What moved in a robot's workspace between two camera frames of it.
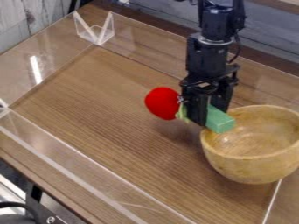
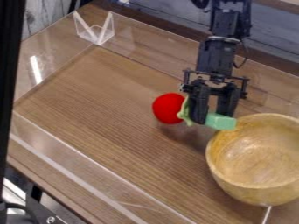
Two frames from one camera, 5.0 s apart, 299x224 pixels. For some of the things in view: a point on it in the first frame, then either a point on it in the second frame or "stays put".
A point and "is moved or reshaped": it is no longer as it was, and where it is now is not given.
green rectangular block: (219, 121) stays put
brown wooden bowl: (256, 151) is moved or reshaped
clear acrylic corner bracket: (95, 33) stays put
